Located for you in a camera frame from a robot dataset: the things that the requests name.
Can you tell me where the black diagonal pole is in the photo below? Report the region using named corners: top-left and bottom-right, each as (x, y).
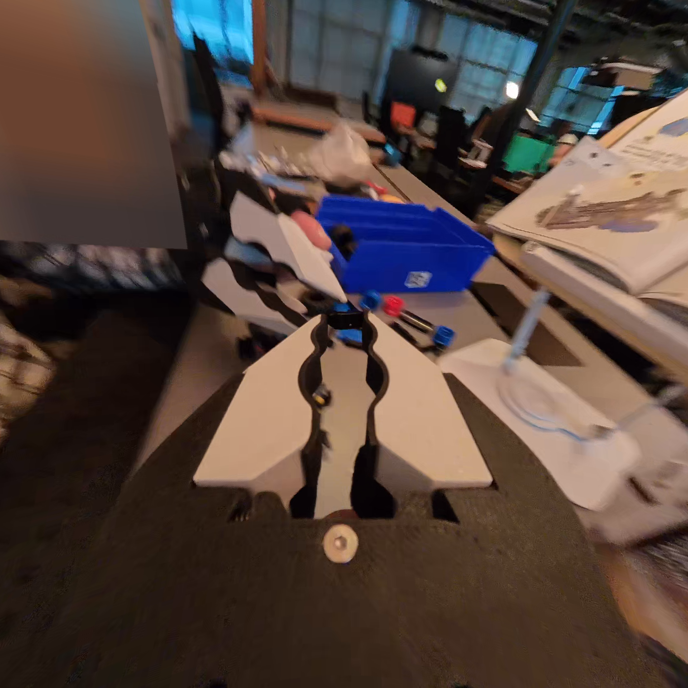
top-left (472, 0), bottom-right (577, 216)

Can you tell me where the large clear plastic bag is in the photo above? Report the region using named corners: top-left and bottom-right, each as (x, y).
top-left (314, 123), bottom-right (373, 185)

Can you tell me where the printed task instruction sheet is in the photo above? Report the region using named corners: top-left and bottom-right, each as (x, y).
top-left (605, 91), bottom-right (688, 174)

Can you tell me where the grey side table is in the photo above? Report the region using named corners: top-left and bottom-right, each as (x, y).
top-left (231, 118), bottom-right (476, 229)

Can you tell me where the white book stand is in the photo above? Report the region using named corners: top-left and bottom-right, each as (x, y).
top-left (438, 86), bottom-right (688, 511)

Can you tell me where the green background panel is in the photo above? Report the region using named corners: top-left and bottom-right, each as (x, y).
top-left (504, 134), bottom-right (555, 174)

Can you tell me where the blue storage bin with tag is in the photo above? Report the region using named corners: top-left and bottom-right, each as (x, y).
top-left (316, 195), bottom-right (495, 293)

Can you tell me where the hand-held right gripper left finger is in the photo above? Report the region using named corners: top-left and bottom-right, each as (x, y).
top-left (192, 314), bottom-right (330, 512)

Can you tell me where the white instruction booklet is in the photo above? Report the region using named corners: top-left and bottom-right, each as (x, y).
top-left (486, 137), bottom-right (688, 299)

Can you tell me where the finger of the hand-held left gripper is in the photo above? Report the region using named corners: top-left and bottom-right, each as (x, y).
top-left (201, 257), bottom-right (308, 335)
top-left (230, 192), bottom-right (348, 303)

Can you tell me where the crumpled white wrapper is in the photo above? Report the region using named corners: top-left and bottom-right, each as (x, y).
top-left (219, 144), bottom-right (318, 185)

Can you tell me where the grey desk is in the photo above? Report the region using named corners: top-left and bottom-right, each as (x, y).
top-left (129, 258), bottom-right (688, 538)

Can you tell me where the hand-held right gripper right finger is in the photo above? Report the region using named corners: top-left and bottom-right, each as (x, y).
top-left (352, 312), bottom-right (495, 512)

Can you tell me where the person's left hand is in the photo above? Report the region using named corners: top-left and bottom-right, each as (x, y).
top-left (290, 210), bottom-right (334, 252)

